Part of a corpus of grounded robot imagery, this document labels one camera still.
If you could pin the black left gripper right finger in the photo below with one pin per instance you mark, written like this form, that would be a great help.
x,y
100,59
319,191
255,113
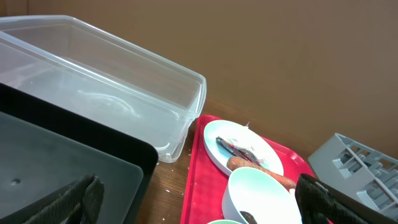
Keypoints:
x,y
319,203

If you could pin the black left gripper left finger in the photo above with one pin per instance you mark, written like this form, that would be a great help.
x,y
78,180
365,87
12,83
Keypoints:
x,y
79,202

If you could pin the brown food scrap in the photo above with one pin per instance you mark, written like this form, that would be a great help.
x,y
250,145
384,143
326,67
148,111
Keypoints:
x,y
248,217

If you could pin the light blue bowl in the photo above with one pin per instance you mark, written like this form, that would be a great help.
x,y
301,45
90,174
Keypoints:
x,y
257,193

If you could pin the red snack wrapper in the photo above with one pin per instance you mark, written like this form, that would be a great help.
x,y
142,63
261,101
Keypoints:
x,y
237,149

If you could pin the green bowl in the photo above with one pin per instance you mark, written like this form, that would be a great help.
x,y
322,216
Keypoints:
x,y
223,221

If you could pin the grey dishwasher rack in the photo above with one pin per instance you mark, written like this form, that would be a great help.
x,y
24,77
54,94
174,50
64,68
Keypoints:
x,y
358,171

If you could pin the black plastic tray bin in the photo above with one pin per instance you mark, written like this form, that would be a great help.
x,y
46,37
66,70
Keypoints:
x,y
45,147

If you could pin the light blue plate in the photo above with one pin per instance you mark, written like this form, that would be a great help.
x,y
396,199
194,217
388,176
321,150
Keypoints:
x,y
242,136

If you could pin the red serving tray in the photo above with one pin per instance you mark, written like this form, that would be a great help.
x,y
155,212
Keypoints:
x,y
206,183

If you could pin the clear plastic bin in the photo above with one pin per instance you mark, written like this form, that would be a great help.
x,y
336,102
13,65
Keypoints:
x,y
102,77

